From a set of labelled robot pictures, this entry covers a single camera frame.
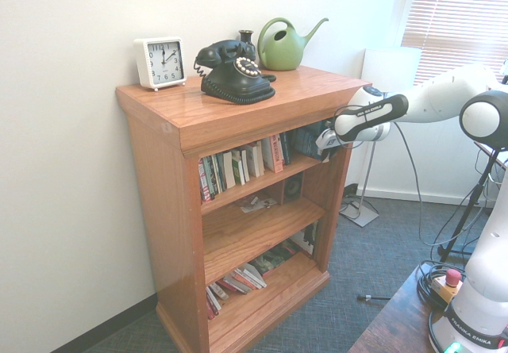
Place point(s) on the window blinds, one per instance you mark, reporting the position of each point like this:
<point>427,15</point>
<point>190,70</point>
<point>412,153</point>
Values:
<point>456,16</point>

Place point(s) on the red paperback book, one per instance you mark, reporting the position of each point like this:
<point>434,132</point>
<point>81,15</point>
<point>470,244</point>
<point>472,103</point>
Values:
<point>230,285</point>

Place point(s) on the white book black figures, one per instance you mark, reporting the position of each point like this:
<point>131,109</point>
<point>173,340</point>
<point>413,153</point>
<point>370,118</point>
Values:
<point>305,240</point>

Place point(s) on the orange brown paperback book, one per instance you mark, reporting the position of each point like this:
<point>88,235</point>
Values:
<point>244,281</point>

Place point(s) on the wooden bookcase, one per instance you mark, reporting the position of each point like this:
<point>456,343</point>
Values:
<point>158,210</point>

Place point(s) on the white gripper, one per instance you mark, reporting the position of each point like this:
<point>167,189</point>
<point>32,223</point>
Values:
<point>327,139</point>

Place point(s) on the dark camouflage cover book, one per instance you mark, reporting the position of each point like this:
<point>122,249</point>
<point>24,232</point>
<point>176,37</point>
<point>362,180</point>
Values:
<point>274,259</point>

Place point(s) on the white book red marks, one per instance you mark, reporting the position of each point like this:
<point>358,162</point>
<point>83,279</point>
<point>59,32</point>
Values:
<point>258,274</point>

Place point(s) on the green paperback book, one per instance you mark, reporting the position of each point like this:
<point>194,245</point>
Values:
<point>239,172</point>

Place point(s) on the thin white booklet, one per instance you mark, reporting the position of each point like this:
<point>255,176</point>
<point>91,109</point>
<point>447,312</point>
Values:
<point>249,275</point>

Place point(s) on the green plastic watering can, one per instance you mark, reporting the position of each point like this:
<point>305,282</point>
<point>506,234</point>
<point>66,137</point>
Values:
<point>282,51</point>

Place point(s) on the black ceramic vase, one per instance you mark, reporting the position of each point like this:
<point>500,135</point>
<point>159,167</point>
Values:
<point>246,37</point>

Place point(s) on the black rotary telephone base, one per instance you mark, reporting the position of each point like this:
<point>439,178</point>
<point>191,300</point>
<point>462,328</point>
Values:
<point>238,79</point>

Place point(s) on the navy blue paperback book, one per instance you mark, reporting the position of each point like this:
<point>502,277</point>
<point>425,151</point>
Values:
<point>287,148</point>

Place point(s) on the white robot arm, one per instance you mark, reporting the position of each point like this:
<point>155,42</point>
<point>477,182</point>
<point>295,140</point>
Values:
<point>436,99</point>

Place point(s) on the black camera tripod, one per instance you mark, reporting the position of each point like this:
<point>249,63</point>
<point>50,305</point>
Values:
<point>470,206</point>

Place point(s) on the red white spine book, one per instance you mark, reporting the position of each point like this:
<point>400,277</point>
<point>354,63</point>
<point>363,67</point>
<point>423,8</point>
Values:
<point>203,180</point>

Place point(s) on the green white spine book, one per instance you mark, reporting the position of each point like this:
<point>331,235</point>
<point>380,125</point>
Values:
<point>219,172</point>

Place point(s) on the dark gray wrist camera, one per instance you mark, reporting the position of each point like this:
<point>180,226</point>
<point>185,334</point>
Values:
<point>333,154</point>

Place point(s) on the red emergency stop button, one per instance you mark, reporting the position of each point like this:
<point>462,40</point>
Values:
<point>450,281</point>

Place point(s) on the black pen shaped tool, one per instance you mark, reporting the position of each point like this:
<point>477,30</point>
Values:
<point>373,298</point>

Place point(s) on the loose white paper cards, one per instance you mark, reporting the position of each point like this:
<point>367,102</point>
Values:
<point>258,204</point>

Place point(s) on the white panel floor stand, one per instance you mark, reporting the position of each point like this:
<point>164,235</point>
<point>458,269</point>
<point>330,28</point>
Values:
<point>391,67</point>

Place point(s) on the dark green spine book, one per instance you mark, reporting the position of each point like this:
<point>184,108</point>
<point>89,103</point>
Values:
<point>211,176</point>

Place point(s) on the black rotary telephone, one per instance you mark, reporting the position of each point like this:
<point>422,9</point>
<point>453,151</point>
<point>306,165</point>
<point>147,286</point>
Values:
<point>238,99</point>

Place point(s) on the white square alarm clock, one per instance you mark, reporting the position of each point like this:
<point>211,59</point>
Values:
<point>160,63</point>

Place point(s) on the blue Darwin's Radio paperback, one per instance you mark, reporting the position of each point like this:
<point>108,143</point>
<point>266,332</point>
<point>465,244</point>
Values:
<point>307,140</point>

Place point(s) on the black telephone handset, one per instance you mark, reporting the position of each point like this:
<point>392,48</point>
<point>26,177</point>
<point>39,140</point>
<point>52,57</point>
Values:
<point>218,51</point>

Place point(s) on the black white paperback book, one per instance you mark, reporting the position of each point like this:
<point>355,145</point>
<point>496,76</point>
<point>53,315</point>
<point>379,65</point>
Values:
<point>245,166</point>

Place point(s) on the small dark speaker box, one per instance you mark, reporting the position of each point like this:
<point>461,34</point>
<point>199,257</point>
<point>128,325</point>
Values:
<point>294,188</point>

